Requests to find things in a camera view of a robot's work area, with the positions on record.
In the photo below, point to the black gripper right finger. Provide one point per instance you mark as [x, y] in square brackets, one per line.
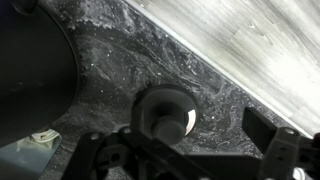
[283, 148]

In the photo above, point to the black teapot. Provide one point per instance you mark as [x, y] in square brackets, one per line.
[39, 69]

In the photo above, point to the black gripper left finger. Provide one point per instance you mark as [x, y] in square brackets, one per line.
[140, 157]

